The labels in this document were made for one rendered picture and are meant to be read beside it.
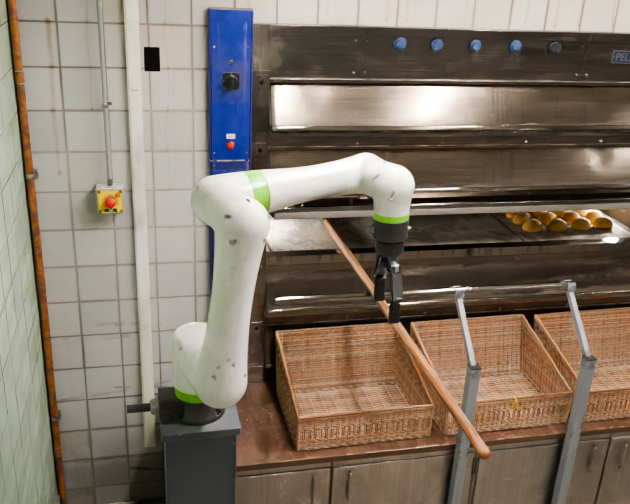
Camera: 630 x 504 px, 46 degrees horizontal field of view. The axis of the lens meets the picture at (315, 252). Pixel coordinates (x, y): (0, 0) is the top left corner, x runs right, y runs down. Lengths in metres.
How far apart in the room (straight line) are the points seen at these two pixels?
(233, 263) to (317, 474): 1.48
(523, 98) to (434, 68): 0.42
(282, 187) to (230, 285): 0.30
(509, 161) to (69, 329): 1.94
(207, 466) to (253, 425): 1.02
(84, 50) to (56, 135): 0.32
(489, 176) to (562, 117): 0.38
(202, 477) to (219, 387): 0.39
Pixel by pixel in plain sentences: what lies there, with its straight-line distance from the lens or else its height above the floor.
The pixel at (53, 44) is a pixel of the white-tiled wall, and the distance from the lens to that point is 2.84.
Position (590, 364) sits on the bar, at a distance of 3.11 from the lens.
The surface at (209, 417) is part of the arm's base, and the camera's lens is 2.04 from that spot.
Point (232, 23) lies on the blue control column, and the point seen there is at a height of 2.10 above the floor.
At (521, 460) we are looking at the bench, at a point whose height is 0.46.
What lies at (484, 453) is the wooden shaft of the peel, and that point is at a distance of 2.04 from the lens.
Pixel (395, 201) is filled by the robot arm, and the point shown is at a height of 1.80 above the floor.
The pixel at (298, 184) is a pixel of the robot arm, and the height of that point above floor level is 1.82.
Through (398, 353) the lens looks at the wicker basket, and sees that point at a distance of 3.34.
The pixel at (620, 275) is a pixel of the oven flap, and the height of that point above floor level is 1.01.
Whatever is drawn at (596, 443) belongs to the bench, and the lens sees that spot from 3.44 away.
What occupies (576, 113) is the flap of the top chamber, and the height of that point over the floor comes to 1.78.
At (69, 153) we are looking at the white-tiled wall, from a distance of 2.91.
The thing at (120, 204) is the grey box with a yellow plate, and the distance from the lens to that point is 2.89.
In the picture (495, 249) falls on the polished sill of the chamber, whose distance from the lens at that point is 3.40.
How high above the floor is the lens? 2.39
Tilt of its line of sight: 23 degrees down
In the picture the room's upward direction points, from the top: 3 degrees clockwise
